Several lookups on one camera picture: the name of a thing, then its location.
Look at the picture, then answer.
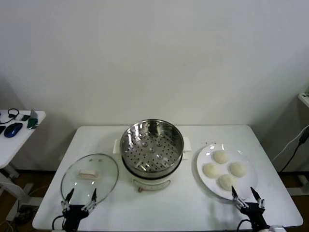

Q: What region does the white steamed baozi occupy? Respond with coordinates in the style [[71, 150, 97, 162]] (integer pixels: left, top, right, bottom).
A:
[[213, 151, 229, 164], [218, 174, 238, 190], [203, 163, 221, 178], [228, 161, 248, 177]]

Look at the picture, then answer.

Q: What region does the white side table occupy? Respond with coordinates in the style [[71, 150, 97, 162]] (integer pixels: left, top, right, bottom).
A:
[[0, 110, 47, 222]]

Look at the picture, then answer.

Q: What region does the white round plate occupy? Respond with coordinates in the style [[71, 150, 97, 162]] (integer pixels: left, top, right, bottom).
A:
[[196, 144, 258, 201]]

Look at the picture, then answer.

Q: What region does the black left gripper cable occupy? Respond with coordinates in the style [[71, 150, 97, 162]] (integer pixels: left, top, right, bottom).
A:
[[52, 214, 66, 230]]

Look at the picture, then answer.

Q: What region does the white wall cable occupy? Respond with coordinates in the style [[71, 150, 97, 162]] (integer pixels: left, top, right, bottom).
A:
[[271, 127, 307, 161]]

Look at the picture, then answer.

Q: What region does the white desk foot bar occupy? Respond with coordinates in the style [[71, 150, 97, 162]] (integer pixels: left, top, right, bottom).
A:
[[288, 174, 309, 196]]

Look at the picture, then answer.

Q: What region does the white electric cooker base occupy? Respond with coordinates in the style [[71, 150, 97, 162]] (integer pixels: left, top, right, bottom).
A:
[[113, 139, 193, 193]]

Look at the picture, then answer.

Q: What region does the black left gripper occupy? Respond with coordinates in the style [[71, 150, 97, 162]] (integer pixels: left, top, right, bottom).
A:
[[60, 188, 98, 232]]

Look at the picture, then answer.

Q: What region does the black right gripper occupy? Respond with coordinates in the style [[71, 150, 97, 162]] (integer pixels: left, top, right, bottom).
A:
[[231, 185, 269, 232]]

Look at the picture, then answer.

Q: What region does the green and grey tool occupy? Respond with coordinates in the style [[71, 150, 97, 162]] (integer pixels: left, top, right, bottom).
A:
[[27, 109, 40, 130]]

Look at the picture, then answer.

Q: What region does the round glass pot lid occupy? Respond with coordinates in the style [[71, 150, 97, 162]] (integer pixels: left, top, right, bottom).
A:
[[60, 153, 120, 208]]

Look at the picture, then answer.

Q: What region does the stainless steel steamer basket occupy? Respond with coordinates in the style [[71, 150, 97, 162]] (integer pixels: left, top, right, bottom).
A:
[[113, 118, 193, 174]]

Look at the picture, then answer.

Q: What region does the black wall cable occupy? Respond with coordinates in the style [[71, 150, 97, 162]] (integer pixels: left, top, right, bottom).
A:
[[280, 130, 309, 173]]

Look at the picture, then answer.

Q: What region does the white shelf edge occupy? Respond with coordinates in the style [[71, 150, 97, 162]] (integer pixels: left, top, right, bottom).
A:
[[298, 91, 309, 107]]

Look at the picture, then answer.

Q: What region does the blue computer mouse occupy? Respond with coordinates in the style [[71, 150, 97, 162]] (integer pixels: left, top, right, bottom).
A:
[[4, 122, 24, 138]]

